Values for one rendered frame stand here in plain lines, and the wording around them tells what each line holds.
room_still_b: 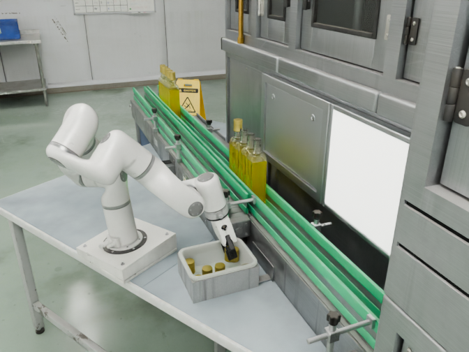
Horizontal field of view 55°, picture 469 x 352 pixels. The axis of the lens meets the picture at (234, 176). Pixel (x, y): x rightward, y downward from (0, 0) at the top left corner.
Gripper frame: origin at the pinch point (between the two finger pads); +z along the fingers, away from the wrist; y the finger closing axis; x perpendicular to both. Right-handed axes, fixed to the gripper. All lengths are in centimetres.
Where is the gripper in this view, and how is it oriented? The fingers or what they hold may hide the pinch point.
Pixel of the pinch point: (229, 250)
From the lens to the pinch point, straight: 148.2
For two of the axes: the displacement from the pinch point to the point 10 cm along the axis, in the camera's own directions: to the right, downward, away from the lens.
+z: 2.4, 8.4, 4.9
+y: -3.5, -3.9, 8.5
